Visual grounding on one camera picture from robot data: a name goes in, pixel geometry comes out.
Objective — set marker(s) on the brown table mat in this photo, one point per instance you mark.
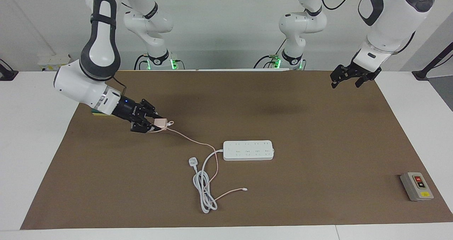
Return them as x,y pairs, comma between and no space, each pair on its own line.
283,197

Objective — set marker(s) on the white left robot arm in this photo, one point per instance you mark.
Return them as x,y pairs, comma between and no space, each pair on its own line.
389,20

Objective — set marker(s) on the black angled stand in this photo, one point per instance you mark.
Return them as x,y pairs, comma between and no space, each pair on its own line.
421,74

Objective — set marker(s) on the pink charger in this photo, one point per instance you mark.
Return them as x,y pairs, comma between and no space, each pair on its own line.
161,123

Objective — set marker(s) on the grey on-off switch box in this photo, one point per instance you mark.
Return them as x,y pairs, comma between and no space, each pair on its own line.
417,187

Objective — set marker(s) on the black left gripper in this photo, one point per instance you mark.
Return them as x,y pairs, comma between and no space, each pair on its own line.
362,72

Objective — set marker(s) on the white power strip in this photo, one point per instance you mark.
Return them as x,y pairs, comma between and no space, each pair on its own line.
247,150

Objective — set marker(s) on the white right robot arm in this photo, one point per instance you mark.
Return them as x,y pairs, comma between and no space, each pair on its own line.
99,56

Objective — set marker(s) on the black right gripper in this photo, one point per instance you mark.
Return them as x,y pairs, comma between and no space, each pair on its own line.
127,109

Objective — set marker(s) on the white wall socket box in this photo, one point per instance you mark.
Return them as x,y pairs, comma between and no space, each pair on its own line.
53,61

